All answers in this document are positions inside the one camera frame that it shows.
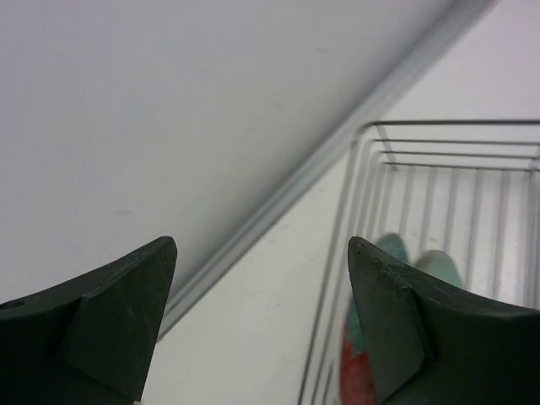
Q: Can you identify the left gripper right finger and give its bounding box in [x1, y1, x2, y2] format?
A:
[348, 237, 539, 404]

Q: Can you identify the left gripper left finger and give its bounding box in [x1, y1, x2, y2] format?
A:
[1, 236, 176, 404]

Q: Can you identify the red and teal plate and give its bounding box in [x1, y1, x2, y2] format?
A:
[337, 231, 413, 405]

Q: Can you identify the light green plate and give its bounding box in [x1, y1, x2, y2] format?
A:
[414, 250, 462, 288]

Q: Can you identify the aluminium table frame rail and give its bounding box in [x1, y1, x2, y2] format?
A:
[159, 1, 494, 337]

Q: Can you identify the wire dish rack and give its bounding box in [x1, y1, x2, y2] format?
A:
[298, 119, 539, 404]

